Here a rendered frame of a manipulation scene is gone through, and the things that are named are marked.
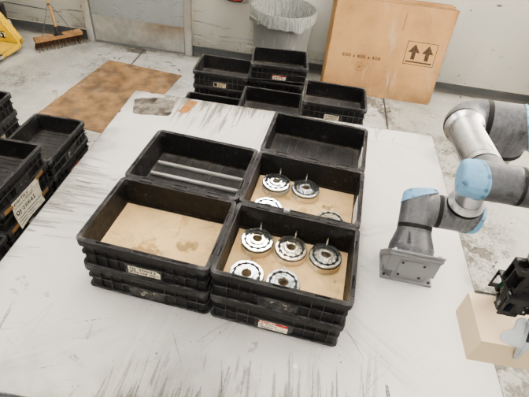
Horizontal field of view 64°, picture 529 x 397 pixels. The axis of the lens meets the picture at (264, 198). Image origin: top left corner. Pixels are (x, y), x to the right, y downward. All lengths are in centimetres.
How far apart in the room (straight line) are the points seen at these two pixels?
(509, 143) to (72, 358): 131
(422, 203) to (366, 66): 275
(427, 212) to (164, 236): 88
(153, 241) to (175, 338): 31
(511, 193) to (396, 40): 334
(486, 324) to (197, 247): 83
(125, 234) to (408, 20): 327
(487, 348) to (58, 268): 125
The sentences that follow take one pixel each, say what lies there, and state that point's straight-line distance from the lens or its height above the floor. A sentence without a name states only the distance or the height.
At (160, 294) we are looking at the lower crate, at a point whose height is 76.
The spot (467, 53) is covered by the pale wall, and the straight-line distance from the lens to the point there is 453.
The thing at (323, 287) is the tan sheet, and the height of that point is 83.
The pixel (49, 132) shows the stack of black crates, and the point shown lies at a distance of 280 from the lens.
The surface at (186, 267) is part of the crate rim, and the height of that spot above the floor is 93.
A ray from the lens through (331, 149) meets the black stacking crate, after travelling 185.
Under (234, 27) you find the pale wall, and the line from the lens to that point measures 438.
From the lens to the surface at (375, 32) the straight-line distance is 411.
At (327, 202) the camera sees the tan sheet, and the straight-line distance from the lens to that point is 158.
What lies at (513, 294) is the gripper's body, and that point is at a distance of 95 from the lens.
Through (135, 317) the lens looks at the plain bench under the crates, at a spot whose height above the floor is 70.
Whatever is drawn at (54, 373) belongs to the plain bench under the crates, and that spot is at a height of 70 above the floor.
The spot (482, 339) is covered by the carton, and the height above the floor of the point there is 112.
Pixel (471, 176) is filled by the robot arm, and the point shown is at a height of 141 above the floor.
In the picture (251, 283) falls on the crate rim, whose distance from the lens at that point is 117.
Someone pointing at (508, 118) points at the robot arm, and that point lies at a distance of 124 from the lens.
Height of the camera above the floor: 186
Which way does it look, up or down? 42 degrees down
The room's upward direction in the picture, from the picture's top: 7 degrees clockwise
